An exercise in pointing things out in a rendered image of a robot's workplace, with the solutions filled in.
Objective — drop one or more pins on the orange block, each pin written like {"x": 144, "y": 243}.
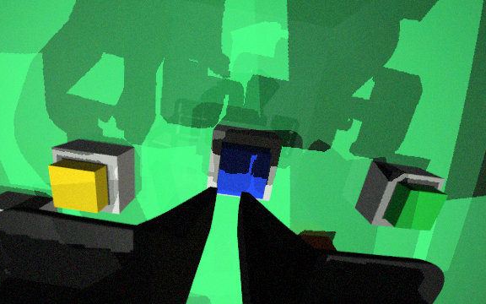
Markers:
{"x": 322, "y": 242}

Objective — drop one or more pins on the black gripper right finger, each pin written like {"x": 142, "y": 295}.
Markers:
{"x": 279, "y": 267}

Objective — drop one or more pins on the blue button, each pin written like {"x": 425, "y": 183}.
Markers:
{"x": 243, "y": 160}

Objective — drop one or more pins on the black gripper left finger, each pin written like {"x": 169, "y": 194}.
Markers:
{"x": 154, "y": 262}

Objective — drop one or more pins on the yellow button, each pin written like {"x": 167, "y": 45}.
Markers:
{"x": 92, "y": 176}

